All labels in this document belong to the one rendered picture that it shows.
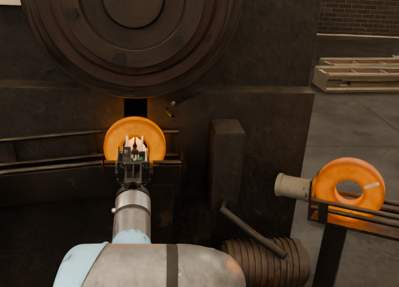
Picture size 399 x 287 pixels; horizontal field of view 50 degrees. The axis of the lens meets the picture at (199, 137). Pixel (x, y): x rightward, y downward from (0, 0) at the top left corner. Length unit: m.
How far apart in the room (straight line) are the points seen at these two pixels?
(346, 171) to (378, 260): 1.11
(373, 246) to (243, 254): 1.17
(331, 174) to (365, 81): 3.56
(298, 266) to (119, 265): 0.68
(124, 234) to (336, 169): 0.51
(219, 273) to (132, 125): 0.60
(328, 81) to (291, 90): 3.19
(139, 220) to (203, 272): 0.36
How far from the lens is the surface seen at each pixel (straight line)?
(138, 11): 0.87
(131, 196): 0.90
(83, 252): 0.54
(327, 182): 1.06
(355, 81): 4.52
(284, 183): 1.09
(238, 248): 1.11
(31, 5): 0.99
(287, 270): 1.12
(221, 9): 0.96
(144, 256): 0.53
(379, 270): 2.06
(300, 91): 1.19
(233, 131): 1.06
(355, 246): 2.15
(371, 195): 1.06
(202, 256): 0.54
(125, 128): 1.07
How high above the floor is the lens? 1.21
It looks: 24 degrees down
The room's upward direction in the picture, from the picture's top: 4 degrees clockwise
